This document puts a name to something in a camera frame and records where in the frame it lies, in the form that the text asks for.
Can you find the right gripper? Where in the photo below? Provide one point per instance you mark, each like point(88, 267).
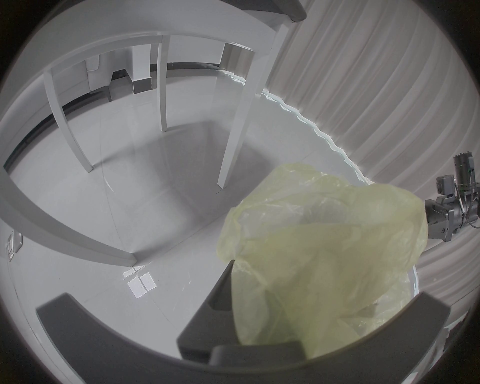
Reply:
point(444, 221)

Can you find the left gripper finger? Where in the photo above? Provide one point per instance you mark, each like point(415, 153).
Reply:
point(210, 330)

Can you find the yellow plastic bag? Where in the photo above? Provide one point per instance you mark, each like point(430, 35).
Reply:
point(318, 243)

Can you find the white curtain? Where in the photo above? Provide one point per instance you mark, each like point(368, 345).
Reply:
point(375, 93)

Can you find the white chair grey seat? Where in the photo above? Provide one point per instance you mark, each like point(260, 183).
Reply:
point(240, 123)

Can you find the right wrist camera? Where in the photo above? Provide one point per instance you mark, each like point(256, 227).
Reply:
point(445, 185)

